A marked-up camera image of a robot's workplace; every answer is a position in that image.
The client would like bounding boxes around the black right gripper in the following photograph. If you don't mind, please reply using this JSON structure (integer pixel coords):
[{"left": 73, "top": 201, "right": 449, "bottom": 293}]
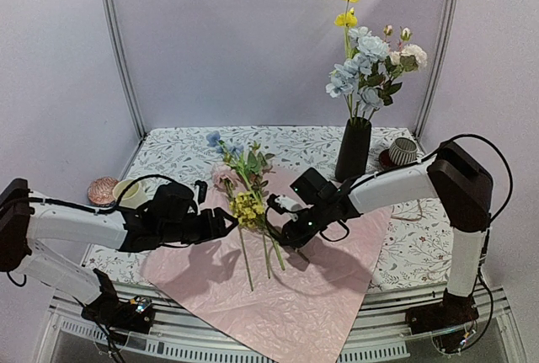
[{"left": 278, "top": 202, "right": 330, "bottom": 249}]

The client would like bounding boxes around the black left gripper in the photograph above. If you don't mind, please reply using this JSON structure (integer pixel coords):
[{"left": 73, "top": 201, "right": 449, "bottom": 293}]
[{"left": 159, "top": 206, "right": 238, "bottom": 244}]

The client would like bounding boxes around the pink wrapping paper sheet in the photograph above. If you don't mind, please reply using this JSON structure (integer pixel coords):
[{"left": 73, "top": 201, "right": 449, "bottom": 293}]
[{"left": 141, "top": 208, "right": 391, "bottom": 362}]

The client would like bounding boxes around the light blue hydrangea stem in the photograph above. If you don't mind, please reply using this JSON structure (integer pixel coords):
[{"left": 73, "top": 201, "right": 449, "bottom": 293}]
[{"left": 325, "top": 26, "right": 389, "bottom": 125}]

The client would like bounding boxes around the white rose stem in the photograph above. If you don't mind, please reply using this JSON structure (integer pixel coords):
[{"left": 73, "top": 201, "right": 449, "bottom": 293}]
[{"left": 364, "top": 27, "right": 428, "bottom": 120}]

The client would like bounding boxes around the yellow poppy flower stem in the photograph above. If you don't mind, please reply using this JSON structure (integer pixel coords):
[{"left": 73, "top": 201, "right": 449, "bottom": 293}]
[{"left": 334, "top": 0, "right": 360, "bottom": 59}]

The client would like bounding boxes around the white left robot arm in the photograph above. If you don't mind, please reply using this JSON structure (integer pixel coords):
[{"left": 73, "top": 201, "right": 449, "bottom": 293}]
[{"left": 1, "top": 178, "right": 237, "bottom": 324}]

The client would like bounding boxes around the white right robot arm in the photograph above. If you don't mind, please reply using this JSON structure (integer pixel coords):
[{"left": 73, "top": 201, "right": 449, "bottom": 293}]
[{"left": 269, "top": 140, "right": 494, "bottom": 326}]

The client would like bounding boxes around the tall black vase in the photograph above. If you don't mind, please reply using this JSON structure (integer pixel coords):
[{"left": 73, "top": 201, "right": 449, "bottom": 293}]
[{"left": 335, "top": 117, "right": 372, "bottom": 183}]

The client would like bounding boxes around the yellow small flower sprig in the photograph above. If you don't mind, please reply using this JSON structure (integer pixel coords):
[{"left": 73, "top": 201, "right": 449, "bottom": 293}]
[{"left": 229, "top": 191, "right": 281, "bottom": 243}]

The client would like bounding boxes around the single pink carnation stem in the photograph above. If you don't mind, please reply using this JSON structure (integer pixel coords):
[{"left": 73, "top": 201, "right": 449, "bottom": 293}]
[{"left": 211, "top": 163, "right": 254, "bottom": 291}]

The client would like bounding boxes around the red round saucer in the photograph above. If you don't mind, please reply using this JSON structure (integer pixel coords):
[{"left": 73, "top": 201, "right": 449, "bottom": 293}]
[{"left": 378, "top": 149, "right": 396, "bottom": 170}]

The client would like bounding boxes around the small blue flower stem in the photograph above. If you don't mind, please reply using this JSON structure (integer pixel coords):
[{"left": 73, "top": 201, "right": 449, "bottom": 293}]
[{"left": 205, "top": 130, "right": 287, "bottom": 272}]

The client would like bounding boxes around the striped ceramic cup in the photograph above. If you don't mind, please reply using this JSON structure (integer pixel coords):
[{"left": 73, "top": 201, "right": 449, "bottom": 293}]
[{"left": 388, "top": 137, "right": 418, "bottom": 166}]

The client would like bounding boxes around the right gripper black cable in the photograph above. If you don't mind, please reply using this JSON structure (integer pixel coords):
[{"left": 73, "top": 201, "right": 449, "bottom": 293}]
[{"left": 263, "top": 206, "right": 350, "bottom": 243}]

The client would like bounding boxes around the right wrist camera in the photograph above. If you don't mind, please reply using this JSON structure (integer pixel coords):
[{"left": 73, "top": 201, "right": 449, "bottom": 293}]
[{"left": 267, "top": 194, "right": 302, "bottom": 222}]

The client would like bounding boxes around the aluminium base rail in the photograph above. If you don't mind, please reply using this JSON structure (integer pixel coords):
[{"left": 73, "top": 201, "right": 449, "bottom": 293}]
[{"left": 37, "top": 285, "right": 526, "bottom": 362}]

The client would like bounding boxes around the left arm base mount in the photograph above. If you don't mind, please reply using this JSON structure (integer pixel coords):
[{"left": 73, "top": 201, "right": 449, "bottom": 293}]
[{"left": 81, "top": 269, "right": 155, "bottom": 334}]

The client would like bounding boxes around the right aluminium frame post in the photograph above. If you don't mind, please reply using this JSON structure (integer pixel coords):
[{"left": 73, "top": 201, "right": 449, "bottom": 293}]
[{"left": 413, "top": 0, "right": 457, "bottom": 141}]

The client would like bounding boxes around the aluminium frame post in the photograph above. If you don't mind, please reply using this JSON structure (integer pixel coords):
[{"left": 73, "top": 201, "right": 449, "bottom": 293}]
[
  {"left": 102, "top": 0, "right": 147, "bottom": 141},
  {"left": 413, "top": 0, "right": 457, "bottom": 141}
]

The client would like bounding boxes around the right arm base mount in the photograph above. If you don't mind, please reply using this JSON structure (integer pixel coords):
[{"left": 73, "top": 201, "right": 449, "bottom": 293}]
[{"left": 405, "top": 290, "right": 479, "bottom": 355}]

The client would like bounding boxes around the left aluminium frame post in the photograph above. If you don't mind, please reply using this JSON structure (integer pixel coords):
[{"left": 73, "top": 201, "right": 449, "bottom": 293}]
[{"left": 102, "top": 0, "right": 147, "bottom": 141}]

